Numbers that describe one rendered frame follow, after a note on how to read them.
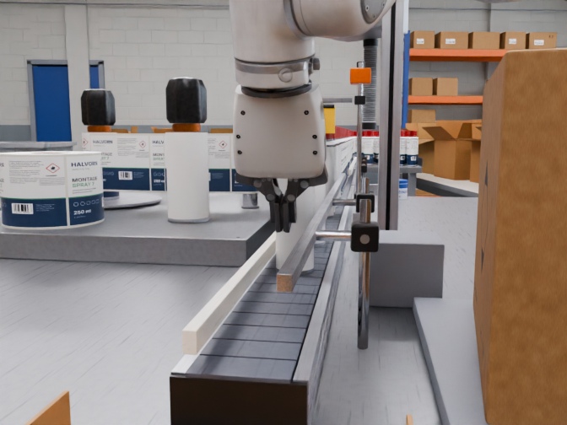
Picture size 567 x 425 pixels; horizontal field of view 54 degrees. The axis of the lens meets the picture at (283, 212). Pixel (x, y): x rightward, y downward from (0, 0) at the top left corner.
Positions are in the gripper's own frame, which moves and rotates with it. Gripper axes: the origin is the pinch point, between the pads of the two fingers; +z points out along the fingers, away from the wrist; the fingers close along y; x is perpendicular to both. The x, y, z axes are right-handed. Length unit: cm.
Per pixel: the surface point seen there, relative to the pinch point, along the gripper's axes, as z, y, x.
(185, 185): 17, 27, -42
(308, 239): -3.1, -4.2, 11.4
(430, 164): 130, -55, -318
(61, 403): 0.2, 12.5, 30.4
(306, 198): 1.4, -2.1, -6.5
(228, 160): 21, 24, -66
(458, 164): 109, -66, -270
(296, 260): -6.3, -4.1, 20.0
